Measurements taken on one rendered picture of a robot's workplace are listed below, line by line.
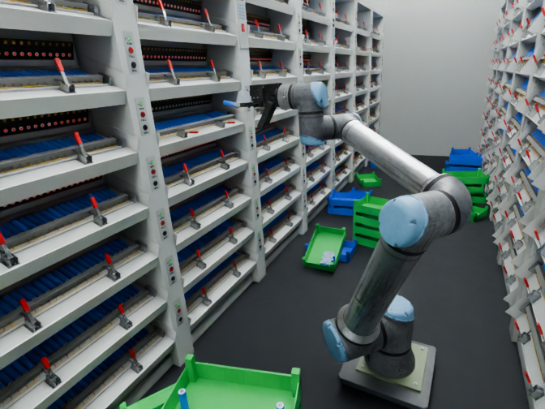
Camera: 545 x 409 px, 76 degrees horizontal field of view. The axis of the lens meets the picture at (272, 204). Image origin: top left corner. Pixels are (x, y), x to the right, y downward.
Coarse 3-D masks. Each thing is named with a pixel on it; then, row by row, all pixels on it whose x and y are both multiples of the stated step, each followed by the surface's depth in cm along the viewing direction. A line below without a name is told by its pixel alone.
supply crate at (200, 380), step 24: (192, 360) 90; (192, 384) 92; (216, 384) 91; (240, 384) 91; (264, 384) 89; (288, 384) 87; (168, 408) 82; (192, 408) 85; (216, 408) 84; (240, 408) 84; (264, 408) 84; (288, 408) 83
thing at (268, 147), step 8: (256, 128) 221; (272, 128) 236; (280, 128) 245; (288, 128) 242; (256, 136) 215; (264, 136) 202; (272, 136) 221; (280, 136) 227; (288, 136) 234; (296, 136) 241; (256, 144) 201; (264, 144) 203; (272, 144) 215; (280, 144) 218; (288, 144) 226; (264, 152) 200; (272, 152) 207; (280, 152) 218; (264, 160) 202
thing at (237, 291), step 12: (288, 240) 252; (276, 252) 235; (252, 276) 209; (240, 288) 197; (228, 300) 187; (216, 312) 178; (204, 324) 170; (192, 336) 162; (168, 360) 149; (156, 372) 143; (144, 384) 138; (132, 396) 133
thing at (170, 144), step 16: (160, 112) 147; (176, 112) 156; (224, 112) 179; (240, 112) 175; (208, 128) 155; (224, 128) 160; (240, 128) 174; (160, 144) 127; (176, 144) 134; (192, 144) 144
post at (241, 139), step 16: (208, 0) 163; (224, 0) 159; (224, 16) 162; (208, 48) 171; (224, 48) 167; (208, 64) 174; (240, 64) 167; (224, 96) 176; (240, 144) 181; (256, 160) 190; (240, 176) 188; (256, 176) 192; (256, 192) 194; (256, 224) 198; (256, 240) 200; (256, 272) 206
